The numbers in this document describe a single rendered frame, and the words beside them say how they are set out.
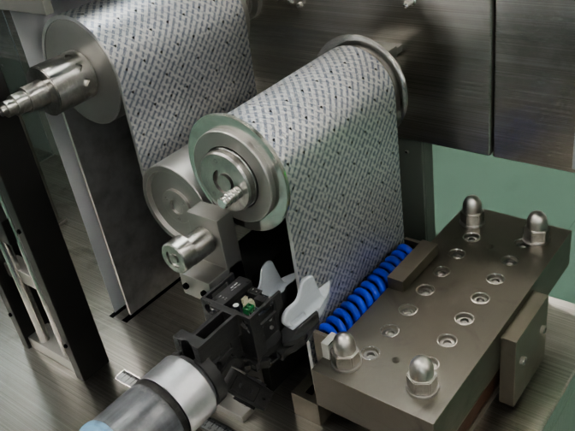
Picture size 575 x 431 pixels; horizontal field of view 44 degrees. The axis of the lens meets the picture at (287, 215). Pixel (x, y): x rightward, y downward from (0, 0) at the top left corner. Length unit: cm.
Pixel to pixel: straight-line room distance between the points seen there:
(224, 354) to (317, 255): 18
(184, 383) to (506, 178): 262
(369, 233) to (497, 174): 232
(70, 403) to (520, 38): 78
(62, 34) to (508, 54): 55
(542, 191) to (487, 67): 219
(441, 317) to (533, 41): 35
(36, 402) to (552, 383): 72
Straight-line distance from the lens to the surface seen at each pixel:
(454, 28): 97
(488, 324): 91
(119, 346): 117
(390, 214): 100
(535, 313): 94
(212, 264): 87
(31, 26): 104
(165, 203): 94
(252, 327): 75
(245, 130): 77
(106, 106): 95
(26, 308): 117
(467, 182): 319
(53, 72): 92
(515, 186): 316
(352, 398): 85
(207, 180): 82
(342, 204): 89
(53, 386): 115
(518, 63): 95
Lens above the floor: 163
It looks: 32 degrees down
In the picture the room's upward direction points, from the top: 9 degrees counter-clockwise
